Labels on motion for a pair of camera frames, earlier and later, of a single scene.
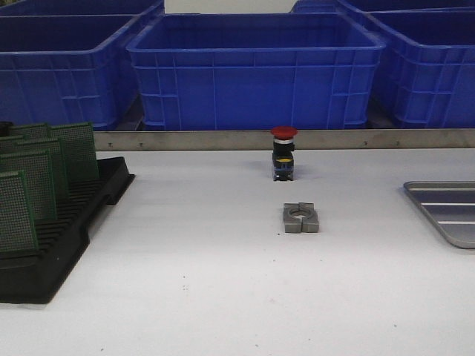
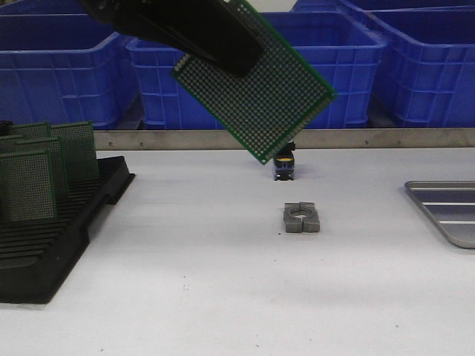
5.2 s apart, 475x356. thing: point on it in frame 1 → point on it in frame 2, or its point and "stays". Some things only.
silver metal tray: [451, 204] stays
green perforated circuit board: [17, 225] → [265, 108]
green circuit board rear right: [78, 150] stays
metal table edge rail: [262, 140] stays
